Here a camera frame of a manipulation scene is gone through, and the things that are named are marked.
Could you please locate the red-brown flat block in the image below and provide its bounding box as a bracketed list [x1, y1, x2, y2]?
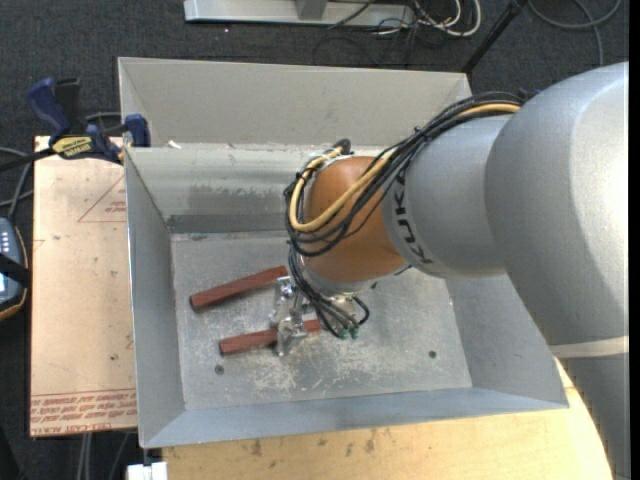
[188, 265, 290, 313]
[217, 318, 324, 358]

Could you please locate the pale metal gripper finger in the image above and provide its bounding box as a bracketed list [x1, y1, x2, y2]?
[273, 312, 309, 359]
[268, 275, 299, 327]

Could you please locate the grey metal bin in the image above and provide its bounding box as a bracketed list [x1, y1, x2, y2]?
[117, 56, 570, 450]

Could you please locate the brown cardboard board red print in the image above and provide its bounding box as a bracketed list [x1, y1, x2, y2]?
[29, 134, 139, 439]

